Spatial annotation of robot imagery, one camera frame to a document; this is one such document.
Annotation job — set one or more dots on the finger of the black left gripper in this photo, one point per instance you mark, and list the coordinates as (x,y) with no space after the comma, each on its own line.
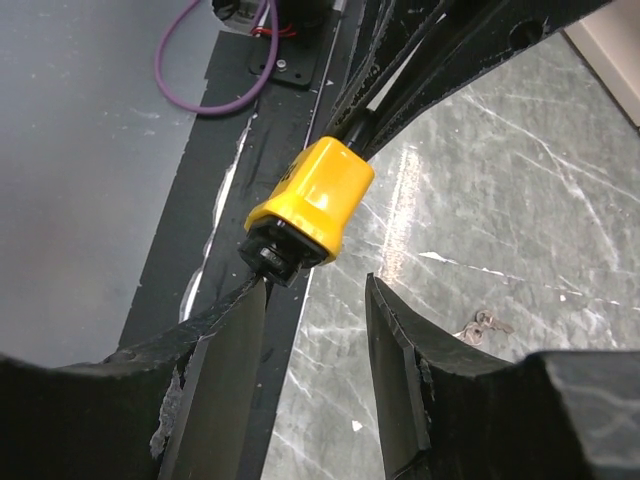
(387,33)
(469,39)

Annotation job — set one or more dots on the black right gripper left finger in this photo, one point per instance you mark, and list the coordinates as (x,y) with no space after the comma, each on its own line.
(175,406)

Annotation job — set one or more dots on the yellow padlock black key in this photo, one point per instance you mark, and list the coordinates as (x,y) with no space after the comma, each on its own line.
(277,260)

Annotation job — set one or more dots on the beige black shelf rack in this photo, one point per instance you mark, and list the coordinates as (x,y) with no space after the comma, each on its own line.
(608,40)

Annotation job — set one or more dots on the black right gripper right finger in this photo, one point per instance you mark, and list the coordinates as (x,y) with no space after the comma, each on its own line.
(447,410)

